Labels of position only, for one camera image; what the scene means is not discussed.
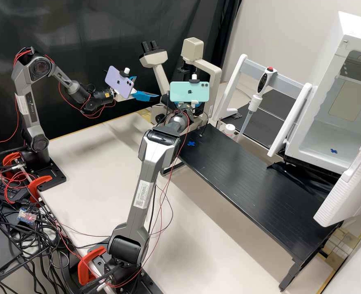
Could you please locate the black power adapter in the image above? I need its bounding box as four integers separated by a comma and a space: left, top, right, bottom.
0, 177, 21, 203

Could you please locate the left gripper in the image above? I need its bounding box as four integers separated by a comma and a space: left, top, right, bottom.
115, 75, 160, 103

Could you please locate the left wrist camera phone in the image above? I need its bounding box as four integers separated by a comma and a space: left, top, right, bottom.
104, 65, 138, 100

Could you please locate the pipette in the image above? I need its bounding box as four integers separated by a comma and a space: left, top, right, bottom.
236, 65, 276, 143

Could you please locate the right wrist camera phone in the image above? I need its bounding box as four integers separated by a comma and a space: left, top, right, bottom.
169, 73, 212, 108

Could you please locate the wrist camera phone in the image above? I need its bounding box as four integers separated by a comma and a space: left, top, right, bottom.
169, 73, 212, 108
104, 65, 138, 100

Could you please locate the white pipette stand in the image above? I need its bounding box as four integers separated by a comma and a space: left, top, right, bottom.
212, 53, 314, 158

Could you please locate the cream microscope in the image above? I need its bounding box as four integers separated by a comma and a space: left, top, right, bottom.
139, 37, 223, 127

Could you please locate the small circuit board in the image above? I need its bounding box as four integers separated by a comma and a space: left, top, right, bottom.
17, 207, 40, 223

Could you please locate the black platform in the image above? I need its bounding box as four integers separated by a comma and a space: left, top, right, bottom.
240, 105, 293, 149
176, 124, 343, 292
265, 82, 305, 109

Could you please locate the red clamp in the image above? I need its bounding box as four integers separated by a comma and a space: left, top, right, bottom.
77, 246, 107, 286
29, 175, 53, 203
2, 153, 25, 172

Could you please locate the incubator door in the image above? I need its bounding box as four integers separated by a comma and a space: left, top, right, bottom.
313, 125, 361, 228

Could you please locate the white incubator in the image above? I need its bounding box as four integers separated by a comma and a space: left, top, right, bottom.
286, 11, 361, 176

